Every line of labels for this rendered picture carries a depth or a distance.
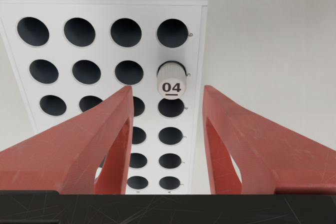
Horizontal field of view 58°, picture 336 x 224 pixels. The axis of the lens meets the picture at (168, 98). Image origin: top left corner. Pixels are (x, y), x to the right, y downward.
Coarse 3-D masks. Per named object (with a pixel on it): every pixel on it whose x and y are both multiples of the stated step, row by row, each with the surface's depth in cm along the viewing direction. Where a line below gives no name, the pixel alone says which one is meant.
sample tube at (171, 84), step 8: (168, 64) 15; (176, 64) 13; (160, 72) 13; (168, 72) 12; (176, 72) 12; (184, 72) 13; (160, 80) 12; (168, 80) 12; (176, 80) 12; (184, 80) 12; (160, 88) 13; (168, 88) 13; (176, 88) 13; (184, 88) 13; (168, 96) 13; (176, 96) 13
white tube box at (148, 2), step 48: (0, 0) 12; (48, 0) 12; (96, 0) 12; (144, 0) 12; (192, 0) 12; (48, 48) 13; (96, 48) 13; (144, 48) 13; (192, 48) 13; (48, 96) 16; (96, 96) 16; (144, 96) 14; (192, 96) 14; (144, 144) 16; (192, 144) 16; (144, 192) 18
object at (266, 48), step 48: (240, 0) 15; (288, 0) 15; (0, 48) 17; (240, 48) 17; (288, 48) 17; (0, 96) 19; (240, 96) 19; (288, 96) 19; (0, 144) 21; (192, 192) 24
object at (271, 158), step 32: (224, 96) 11; (224, 128) 9; (256, 128) 7; (288, 128) 8; (224, 160) 11; (256, 160) 6; (288, 160) 6; (320, 160) 6; (224, 192) 10; (256, 192) 6; (288, 192) 5; (320, 192) 5
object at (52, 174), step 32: (128, 96) 12; (64, 128) 8; (96, 128) 8; (128, 128) 12; (0, 160) 6; (32, 160) 6; (64, 160) 6; (96, 160) 7; (128, 160) 12; (0, 192) 5; (32, 192) 5; (64, 192) 5; (96, 192) 11
